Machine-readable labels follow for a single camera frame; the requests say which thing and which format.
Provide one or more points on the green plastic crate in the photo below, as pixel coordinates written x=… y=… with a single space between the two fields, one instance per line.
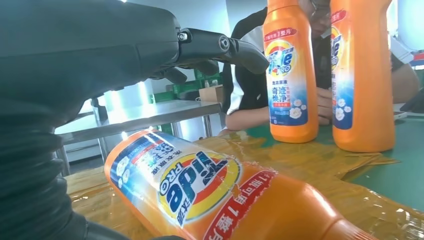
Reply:
x=184 y=87

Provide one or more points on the orange detergent bottle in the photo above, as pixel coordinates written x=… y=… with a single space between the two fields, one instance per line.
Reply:
x=215 y=198
x=364 y=82
x=290 y=82

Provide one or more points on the stainless steel table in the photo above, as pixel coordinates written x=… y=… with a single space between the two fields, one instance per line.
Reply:
x=149 y=116

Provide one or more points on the person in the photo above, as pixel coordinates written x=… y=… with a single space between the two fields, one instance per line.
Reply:
x=245 y=86

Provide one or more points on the small cardboard box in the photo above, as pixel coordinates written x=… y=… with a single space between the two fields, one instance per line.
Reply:
x=210 y=94

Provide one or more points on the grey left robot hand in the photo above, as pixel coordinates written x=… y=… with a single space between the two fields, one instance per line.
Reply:
x=82 y=49

